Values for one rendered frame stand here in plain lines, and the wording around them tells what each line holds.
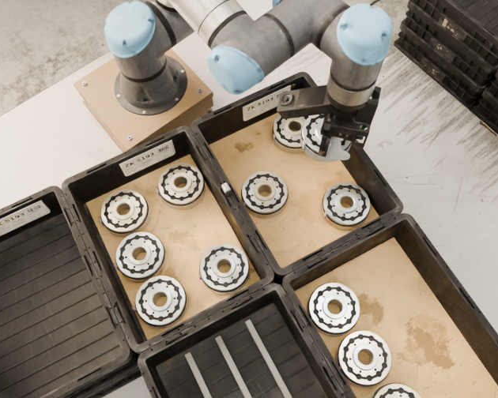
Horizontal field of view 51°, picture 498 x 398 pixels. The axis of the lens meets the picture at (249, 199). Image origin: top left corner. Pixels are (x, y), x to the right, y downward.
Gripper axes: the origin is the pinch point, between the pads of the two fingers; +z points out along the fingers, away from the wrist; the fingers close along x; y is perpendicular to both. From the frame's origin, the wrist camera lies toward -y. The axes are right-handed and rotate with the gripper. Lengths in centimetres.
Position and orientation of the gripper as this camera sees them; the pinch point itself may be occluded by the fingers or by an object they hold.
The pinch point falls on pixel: (322, 147)
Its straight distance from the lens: 105.2
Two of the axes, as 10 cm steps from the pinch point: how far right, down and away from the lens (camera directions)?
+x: 2.5, -8.9, 3.9
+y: 9.7, 2.2, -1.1
